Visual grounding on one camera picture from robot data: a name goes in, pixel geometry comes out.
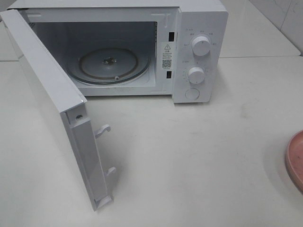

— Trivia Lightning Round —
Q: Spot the white microwave door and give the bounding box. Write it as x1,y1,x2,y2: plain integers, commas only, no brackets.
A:
0,9,116,210

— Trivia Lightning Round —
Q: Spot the glass microwave turntable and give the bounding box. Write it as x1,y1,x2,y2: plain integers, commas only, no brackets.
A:
70,47,151,85

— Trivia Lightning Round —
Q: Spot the pink round plate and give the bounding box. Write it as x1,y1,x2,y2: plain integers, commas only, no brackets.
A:
285,131,303,192

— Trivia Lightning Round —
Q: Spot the white microwave oven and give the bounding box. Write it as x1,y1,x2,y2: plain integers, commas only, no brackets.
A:
6,0,228,103

